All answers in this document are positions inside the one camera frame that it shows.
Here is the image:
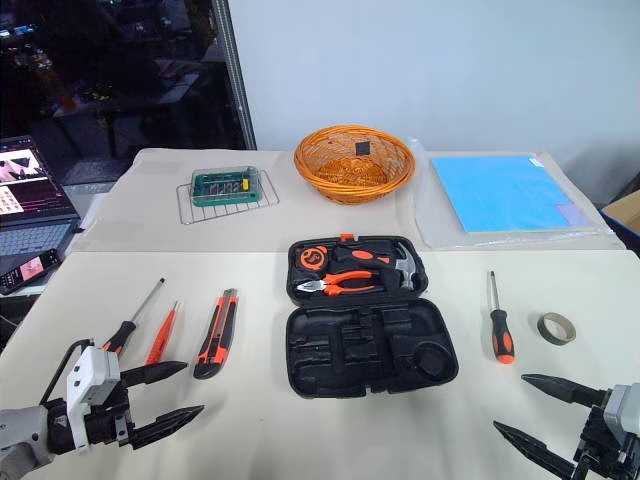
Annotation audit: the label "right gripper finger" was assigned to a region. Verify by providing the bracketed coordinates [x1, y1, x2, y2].
[492, 420, 579, 480]
[520, 372, 609, 408]

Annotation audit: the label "orange black utility knife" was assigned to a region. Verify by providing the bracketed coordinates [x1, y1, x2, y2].
[192, 287, 240, 380]

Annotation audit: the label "orange woven basket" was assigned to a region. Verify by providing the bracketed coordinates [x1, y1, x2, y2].
[293, 124, 418, 206]

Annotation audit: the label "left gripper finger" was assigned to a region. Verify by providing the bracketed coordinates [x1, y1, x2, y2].
[121, 360, 189, 388]
[130, 404, 206, 450]

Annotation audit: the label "long shaft screwdriver black orange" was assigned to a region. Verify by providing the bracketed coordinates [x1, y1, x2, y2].
[102, 277, 168, 357]

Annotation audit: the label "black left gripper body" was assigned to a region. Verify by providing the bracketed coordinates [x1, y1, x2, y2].
[82, 380, 137, 450]

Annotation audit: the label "orange handled pliers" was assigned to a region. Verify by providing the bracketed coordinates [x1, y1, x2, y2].
[295, 270, 377, 298]

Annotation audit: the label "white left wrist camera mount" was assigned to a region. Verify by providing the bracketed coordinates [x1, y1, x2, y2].
[66, 346, 122, 454]

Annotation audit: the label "orange black tape measure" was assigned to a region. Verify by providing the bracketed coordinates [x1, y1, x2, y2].
[295, 246, 330, 271]

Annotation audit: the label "blue sheet in plastic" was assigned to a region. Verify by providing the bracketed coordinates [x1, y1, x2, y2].
[408, 136, 617, 250]

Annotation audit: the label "orange test pen screwdriver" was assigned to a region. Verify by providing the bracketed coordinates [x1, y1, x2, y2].
[144, 300, 184, 367]

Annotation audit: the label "metal wire rack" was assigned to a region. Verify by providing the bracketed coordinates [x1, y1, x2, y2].
[175, 167, 282, 227]

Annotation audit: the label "blue sheet board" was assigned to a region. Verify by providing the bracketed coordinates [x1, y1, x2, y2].
[430, 154, 599, 234]

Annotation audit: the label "short screwdriver black orange handle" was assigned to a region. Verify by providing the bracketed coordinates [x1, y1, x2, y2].
[487, 270, 517, 365]

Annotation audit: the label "black smartphone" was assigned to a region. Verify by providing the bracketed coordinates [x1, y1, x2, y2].
[0, 247, 64, 297]

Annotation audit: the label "metal window frame post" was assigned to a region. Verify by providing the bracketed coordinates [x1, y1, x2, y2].
[211, 0, 259, 152]

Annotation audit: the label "green bit box clear lid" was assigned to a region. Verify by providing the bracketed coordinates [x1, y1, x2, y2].
[190, 166, 263, 209]

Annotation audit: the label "brown cardboard box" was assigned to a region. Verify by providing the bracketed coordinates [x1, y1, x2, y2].
[601, 186, 640, 247]

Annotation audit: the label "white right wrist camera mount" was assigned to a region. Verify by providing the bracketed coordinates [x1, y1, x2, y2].
[603, 382, 640, 444]

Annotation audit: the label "open laptop computer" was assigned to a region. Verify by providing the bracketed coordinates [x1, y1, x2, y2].
[0, 134, 83, 259]

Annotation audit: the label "black tool case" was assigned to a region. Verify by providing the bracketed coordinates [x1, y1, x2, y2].
[284, 233, 461, 400]

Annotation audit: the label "claw hammer black orange handle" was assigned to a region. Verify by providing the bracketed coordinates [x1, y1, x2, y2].
[333, 243, 422, 292]

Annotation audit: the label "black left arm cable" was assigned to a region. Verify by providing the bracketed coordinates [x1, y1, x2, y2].
[38, 338, 96, 407]

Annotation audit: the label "beige table cover sheet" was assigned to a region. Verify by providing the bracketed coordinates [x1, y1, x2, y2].
[0, 249, 640, 480]
[73, 147, 629, 253]

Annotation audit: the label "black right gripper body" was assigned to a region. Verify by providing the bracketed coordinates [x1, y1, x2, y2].
[573, 403, 640, 480]

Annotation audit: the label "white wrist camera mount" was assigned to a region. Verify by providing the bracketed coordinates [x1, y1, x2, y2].
[603, 382, 640, 444]
[66, 346, 122, 454]

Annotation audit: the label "grey tape roll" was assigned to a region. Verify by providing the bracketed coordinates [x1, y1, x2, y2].
[536, 311, 578, 347]

